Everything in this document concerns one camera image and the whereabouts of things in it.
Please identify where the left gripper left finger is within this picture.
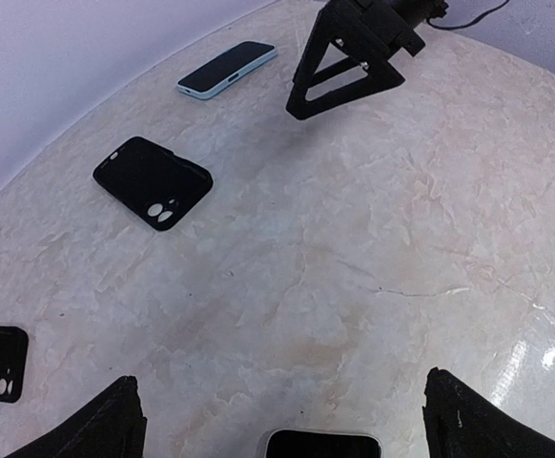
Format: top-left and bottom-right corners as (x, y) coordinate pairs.
(11, 376), (147, 457)

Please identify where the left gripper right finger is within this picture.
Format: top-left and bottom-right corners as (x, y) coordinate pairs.
(422, 367), (555, 458)

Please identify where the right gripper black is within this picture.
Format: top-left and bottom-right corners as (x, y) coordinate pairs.
(286, 1), (448, 120)

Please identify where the light blue phone case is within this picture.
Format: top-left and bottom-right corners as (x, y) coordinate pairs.
(176, 41), (279, 102)

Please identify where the black phone teal edge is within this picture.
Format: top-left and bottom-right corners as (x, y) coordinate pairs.
(177, 40), (277, 94)

